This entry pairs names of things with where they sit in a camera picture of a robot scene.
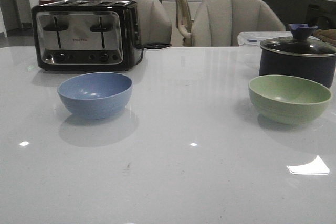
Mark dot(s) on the black and chrome toaster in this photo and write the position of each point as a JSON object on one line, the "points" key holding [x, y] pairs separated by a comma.
{"points": [[87, 35]]}

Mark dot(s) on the blue bowl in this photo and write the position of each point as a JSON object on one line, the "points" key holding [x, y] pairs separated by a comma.
{"points": [[96, 95]]}

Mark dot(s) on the beige armchair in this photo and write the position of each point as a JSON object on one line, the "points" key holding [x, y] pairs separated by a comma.
{"points": [[218, 22], [155, 25]]}

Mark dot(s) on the green bowl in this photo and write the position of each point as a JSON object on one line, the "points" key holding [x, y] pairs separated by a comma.
{"points": [[288, 99]]}

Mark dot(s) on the beige armchair right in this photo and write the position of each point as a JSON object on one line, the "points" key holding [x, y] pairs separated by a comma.
{"points": [[218, 22]]}

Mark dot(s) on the beige office chair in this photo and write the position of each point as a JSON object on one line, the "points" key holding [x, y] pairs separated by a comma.
{"points": [[183, 21]]}

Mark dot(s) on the dark blue cooking pot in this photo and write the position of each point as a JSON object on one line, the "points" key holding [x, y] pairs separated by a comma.
{"points": [[318, 68]]}

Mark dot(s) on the glass pot lid blue knob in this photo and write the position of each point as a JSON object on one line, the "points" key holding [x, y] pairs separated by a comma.
{"points": [[299, 43]]}

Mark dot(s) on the clear plastic storage container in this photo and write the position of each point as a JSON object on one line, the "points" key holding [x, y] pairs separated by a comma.
{"points": [[249, 42]]}

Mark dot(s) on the red waste bin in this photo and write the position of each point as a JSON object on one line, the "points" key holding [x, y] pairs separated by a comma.
{"points": [[42, 2]]}

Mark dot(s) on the beige armchair left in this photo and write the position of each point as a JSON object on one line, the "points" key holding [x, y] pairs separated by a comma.
{"points": [[155, 25]]}

